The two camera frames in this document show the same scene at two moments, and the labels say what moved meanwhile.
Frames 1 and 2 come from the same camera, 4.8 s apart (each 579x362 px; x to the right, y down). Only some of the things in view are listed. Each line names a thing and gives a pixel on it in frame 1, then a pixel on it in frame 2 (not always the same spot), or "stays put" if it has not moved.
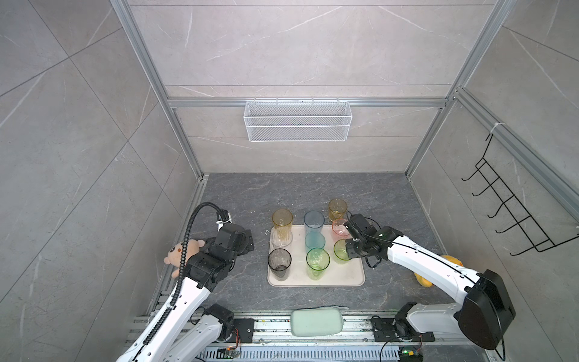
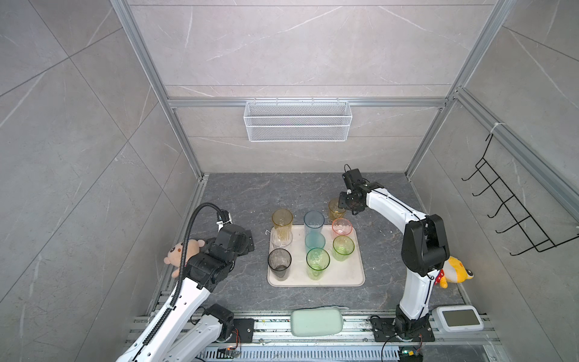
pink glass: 340,231 stays put
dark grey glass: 279,260 stays put
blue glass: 314,221 stays put
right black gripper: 349,243 to 342,203
